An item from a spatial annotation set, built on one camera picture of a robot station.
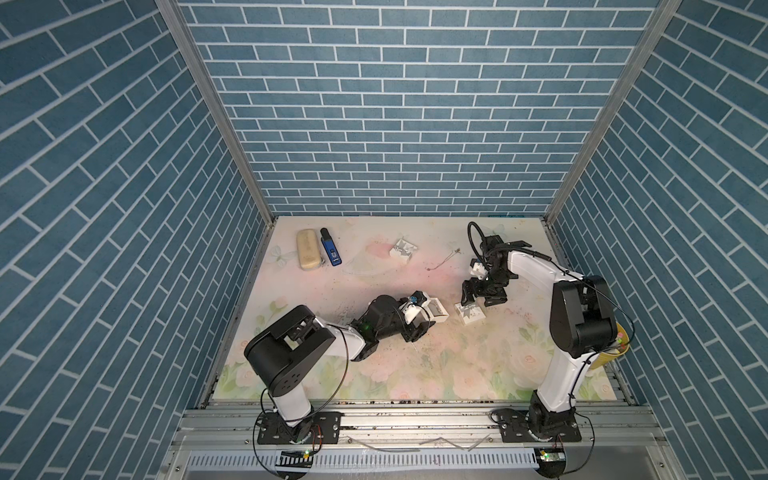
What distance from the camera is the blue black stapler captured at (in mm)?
1075

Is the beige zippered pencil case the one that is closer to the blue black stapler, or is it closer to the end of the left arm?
the blue black stapler

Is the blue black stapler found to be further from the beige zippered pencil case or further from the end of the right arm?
the end of the right arm

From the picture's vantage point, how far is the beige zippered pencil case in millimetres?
1049

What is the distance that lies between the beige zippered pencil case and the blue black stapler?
32 millimetres
